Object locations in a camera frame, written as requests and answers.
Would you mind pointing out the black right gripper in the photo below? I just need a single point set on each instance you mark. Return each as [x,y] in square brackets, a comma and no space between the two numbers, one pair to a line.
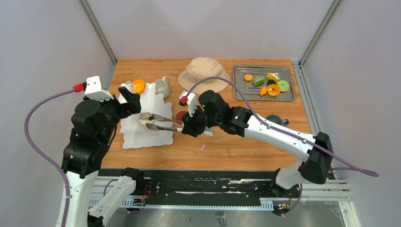
[190,127]

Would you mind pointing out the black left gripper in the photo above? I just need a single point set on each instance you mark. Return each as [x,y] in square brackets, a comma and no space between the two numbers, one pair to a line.
[133,100]

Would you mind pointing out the orange macaron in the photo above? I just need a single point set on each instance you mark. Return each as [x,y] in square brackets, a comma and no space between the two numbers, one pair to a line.
[138,86]

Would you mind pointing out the white chocolate donut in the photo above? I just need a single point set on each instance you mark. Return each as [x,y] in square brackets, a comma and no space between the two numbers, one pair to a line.
[146,118]

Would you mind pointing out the metal food tongs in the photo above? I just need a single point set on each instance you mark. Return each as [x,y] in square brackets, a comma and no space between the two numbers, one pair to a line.
[163,122]

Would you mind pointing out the white tiered dessert stand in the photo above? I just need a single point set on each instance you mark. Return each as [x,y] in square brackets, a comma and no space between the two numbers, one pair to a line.
[136,135]

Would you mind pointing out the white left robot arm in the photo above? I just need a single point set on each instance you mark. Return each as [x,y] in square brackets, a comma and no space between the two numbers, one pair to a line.
[81,163]

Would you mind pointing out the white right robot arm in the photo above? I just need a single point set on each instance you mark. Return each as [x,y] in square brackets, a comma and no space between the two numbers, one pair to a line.
[313,151]

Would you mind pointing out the white ceramic mug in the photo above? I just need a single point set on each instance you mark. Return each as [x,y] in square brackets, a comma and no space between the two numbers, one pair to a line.
[162,87]

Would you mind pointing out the dark red round coaster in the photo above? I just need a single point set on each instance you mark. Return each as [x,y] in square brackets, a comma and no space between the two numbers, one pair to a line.
[180,115]

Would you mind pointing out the beige bucket hat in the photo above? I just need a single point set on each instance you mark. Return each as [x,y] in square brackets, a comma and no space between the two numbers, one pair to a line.
[201,68]

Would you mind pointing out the small orange round biscuit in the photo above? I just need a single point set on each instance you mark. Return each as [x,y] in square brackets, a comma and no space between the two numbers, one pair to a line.
[248,77]

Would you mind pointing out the metal serving tray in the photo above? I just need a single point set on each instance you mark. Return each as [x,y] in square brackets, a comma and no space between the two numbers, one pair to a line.
[252,93]

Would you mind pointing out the orange star cookie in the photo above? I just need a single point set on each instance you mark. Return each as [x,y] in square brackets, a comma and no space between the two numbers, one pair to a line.
[263,91]

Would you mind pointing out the green macaron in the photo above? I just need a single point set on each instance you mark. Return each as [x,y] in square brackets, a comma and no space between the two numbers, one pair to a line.
[258,81]

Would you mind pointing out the grey ceramic mug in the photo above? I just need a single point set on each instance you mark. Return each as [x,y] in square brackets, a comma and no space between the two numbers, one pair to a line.
[277,120]

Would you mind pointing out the black round cookie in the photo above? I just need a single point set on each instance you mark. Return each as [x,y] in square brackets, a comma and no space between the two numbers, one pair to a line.
[271,82]

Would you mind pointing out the orange frosted donut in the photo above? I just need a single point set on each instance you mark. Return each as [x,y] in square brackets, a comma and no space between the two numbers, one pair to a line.
[273,89]

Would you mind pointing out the yellow cake slice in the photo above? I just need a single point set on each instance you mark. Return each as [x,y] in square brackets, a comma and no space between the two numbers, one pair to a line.
[273,76]

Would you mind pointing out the green frosted donut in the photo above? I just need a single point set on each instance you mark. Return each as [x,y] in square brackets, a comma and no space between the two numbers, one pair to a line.
[283,85]

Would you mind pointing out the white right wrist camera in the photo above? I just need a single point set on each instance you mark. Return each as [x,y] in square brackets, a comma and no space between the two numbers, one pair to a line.
[188,99]

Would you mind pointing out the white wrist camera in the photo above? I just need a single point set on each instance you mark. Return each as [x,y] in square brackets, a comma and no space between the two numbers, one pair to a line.
[188,99]
[93,89]

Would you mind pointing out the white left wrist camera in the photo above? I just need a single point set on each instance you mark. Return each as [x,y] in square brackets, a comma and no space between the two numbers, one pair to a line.
[93,89]

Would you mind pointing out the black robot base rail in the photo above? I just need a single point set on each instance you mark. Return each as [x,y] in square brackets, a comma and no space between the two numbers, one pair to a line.
[227,190]

